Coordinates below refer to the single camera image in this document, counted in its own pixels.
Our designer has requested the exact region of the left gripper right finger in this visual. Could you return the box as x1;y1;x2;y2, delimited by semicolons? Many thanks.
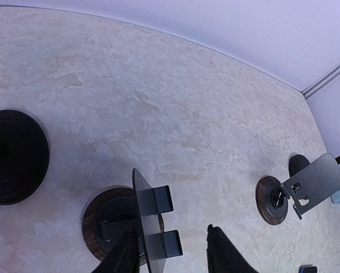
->
207;225;257;273

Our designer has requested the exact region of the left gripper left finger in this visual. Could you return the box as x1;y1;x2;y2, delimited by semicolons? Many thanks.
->
92;229;140;273

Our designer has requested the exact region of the folding plate phone stand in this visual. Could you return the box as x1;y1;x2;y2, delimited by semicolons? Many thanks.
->
82;168;183;272
256;154;340;225

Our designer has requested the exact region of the black pole phone stand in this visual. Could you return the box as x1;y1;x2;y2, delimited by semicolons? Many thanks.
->
288;154;340;177
0;110;50;205

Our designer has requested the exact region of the right aluminium frame post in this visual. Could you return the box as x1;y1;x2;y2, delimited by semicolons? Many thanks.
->
301;62;340;100

